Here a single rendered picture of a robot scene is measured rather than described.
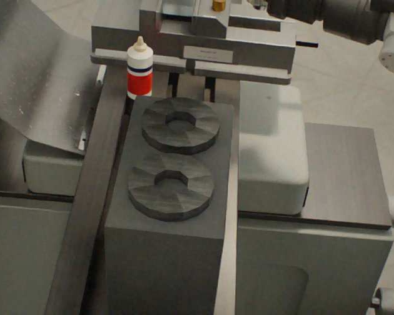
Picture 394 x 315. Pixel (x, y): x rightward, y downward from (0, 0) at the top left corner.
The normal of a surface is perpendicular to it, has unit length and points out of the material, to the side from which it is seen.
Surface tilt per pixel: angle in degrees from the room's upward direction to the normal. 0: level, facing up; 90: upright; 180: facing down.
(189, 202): 0
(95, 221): 0
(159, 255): 90
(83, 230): 0
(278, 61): 90
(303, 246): 90
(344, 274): 90
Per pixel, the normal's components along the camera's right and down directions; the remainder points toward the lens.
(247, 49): -0.10, 0.66
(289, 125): 0.07, -0.74
